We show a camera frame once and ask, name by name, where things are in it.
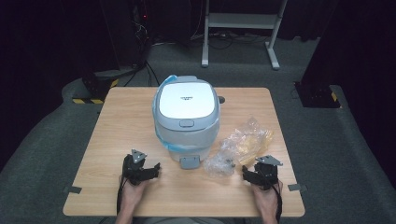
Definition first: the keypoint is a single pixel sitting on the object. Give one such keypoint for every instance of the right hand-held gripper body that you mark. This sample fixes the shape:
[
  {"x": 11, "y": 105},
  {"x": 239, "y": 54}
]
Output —
[{"x": 267, "y": 172}]

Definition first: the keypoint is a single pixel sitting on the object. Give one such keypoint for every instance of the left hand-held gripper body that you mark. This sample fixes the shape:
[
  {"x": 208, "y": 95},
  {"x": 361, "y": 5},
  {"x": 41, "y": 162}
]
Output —
[{"x": 134, "y": 169}]

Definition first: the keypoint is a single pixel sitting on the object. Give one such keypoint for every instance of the clear plastic bag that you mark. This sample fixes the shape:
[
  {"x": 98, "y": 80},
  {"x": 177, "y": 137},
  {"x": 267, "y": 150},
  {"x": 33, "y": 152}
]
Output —
[{"x": 243, "y": 144}]

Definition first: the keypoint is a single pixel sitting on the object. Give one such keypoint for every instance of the person's right hand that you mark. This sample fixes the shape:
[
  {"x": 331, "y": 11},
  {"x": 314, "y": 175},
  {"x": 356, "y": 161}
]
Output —
[{"x": 266, "y": 199}]

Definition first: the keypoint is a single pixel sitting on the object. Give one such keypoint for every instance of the person's left hand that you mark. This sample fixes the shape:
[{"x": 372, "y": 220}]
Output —
[{"x": 132, "y": 196}]

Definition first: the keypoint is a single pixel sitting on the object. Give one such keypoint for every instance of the grey tape piece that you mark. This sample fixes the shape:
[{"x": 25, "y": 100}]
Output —
[
  {"x": 297, "y": 187},
  {"x": 72, "y": 189}
]

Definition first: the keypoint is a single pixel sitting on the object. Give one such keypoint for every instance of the white grey lidded bin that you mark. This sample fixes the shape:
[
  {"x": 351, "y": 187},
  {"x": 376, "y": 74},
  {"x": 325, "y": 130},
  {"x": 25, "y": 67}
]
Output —
[{"x": 186, "y": 118}]

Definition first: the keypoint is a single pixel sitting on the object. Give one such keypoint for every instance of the small dark round knob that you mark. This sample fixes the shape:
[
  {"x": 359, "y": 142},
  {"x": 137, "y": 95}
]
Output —
[{"x": 221, "y": 99}]

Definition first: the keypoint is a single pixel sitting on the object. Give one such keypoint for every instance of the black stand base striped edge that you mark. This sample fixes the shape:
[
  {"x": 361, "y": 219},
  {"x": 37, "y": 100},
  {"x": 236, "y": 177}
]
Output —
[{"x": 96, "y": 85}]

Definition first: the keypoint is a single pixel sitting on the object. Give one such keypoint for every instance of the tall black stand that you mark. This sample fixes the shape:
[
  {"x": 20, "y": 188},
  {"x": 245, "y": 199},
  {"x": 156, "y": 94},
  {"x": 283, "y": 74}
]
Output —
[{"x": 320, "y": 77}]

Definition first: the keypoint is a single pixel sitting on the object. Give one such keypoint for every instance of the dark equipment rack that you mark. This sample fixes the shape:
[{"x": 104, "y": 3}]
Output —
[{"x": 140, "y": 31}]

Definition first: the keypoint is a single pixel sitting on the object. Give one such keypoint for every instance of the white metal stand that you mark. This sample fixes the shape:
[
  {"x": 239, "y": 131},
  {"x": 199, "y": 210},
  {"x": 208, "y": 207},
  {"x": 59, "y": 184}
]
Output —
[{"x": 239, "y": 21}]

